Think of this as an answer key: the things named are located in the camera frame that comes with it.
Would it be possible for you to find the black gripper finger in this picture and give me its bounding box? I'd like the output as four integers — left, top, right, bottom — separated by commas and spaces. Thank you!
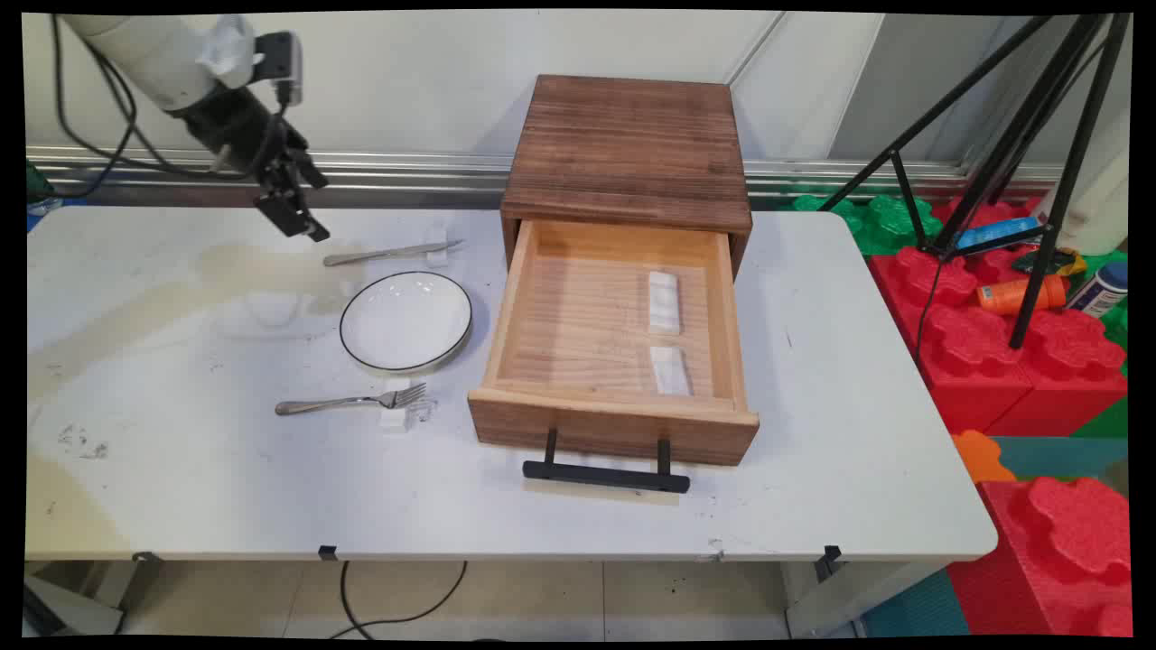
256, 162, 331, 244
281, 135, 329, 191

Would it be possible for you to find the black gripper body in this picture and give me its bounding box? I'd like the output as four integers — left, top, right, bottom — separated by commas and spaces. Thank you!
185, 86, 308, 179

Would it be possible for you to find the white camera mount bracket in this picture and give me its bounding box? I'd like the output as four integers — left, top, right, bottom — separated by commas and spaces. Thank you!
196, 16, 265, 90

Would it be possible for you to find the large red foam block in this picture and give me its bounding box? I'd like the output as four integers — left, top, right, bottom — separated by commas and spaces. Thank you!
868, 194, 1130, 439

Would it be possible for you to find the black floor cable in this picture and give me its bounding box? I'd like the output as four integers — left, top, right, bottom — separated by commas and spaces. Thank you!
329, 560, 470, 640

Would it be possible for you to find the white table leg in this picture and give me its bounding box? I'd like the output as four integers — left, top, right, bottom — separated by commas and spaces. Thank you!
780, 560, 951, 640

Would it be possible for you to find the light wooden drawer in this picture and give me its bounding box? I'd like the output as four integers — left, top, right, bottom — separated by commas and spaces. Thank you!
467, 217, 760, 468

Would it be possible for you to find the green foam block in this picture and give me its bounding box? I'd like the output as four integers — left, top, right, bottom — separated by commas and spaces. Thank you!
780, 193, 946, 257

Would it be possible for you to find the blue flat package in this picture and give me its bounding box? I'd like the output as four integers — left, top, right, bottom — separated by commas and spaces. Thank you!
954, 217, 1045, 252

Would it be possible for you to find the black tripod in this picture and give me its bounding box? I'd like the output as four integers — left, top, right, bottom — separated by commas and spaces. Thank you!
817, 14, 1135, 351

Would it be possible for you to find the black drawer handle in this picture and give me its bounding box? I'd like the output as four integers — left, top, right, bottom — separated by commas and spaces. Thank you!
521, 428, 693, 495

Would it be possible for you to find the orange foam block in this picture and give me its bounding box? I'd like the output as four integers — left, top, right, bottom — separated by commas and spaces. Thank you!
950, 430, 1019, 485

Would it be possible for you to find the white and blue bottle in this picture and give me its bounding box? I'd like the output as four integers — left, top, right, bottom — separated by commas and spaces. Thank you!
1065, 261, 1130, 320

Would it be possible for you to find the silver fork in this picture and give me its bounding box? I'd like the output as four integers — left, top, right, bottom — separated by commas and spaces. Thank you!
275, 383, 428, 417

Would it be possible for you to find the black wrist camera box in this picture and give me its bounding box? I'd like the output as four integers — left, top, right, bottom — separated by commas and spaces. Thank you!
256, 32, 304, 108

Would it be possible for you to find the silver table knife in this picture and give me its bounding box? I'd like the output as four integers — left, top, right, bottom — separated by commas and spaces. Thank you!
323, 239, 465, 268

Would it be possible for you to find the yellow black packet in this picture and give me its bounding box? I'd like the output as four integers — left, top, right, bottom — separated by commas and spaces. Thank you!
1011, 246, 1090, 277

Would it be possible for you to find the orange bottle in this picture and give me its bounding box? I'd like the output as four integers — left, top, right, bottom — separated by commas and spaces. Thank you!
975, 274, 1072, 317

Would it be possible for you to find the white plate black rim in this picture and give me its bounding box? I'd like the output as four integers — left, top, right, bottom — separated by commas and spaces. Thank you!
339, 271, 474, 375

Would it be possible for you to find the white plain cutlery rest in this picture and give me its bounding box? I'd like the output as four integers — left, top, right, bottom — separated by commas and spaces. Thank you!
648, 346, 694, 398

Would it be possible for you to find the metal wall rail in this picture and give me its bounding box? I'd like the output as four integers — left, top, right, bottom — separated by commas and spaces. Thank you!
25, 145, 1068, 211

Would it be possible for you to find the white notched cutlery rest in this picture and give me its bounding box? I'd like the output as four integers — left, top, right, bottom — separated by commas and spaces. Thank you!
647, 270, 683, 338

